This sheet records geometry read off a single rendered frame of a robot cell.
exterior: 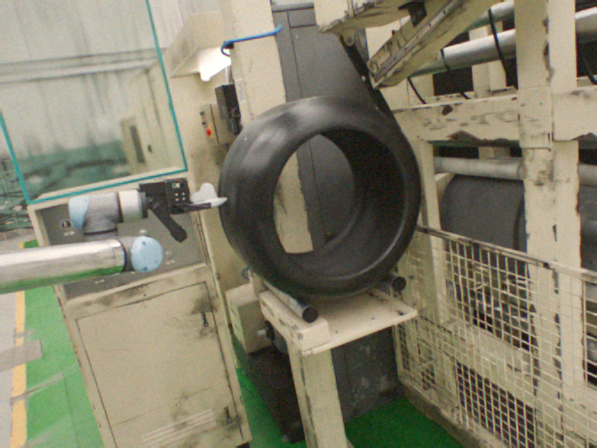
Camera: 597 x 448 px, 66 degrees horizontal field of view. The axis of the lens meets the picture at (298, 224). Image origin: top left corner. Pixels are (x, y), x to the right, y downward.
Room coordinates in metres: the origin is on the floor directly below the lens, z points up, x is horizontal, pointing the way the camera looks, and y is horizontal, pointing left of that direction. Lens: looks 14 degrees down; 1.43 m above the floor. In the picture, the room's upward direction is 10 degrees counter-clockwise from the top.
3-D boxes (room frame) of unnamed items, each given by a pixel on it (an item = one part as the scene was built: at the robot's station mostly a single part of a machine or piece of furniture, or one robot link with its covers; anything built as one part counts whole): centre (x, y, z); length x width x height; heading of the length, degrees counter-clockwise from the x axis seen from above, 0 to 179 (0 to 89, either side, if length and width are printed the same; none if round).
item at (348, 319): (1.34, -0.06, 0.80); 0.37 x 0.36 x 0.02; 110
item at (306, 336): (1.29, 0.07, 0.83); 0.36 x 0.09 x 0.06; 20
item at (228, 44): (1.57, 0.05, 1.66); 0.19 x 0.19 x 0.06; 20
